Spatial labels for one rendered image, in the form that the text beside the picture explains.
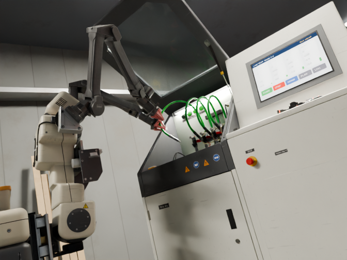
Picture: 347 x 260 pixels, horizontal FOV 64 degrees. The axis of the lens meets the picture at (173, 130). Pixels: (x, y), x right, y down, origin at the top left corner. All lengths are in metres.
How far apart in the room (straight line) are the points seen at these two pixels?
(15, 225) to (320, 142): 1.26
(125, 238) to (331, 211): 2.73
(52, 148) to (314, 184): 1.21
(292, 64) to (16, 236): 1.57
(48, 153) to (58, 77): 2.69
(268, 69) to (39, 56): 3.12
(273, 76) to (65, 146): 1.23
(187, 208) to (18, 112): 2.62
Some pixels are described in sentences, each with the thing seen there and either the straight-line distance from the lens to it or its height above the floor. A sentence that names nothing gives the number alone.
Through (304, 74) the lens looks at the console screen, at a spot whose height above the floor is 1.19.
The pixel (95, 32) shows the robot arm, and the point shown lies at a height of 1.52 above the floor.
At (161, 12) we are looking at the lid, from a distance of 1.90.
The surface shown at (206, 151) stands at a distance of 1.58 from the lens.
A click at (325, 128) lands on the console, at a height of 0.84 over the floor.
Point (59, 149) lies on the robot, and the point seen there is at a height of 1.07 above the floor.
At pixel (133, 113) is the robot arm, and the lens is 1.97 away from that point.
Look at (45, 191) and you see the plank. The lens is 3.34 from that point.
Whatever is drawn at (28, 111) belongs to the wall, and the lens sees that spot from 3.78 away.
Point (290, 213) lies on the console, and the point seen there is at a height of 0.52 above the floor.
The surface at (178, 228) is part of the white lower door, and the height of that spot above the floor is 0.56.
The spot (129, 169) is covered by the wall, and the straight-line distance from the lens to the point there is 3.83.
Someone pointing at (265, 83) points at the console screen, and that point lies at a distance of 1.79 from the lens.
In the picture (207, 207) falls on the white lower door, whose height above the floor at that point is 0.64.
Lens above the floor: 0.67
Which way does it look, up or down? 15 degrees up
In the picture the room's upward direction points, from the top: 14 degrees counter-clockwise
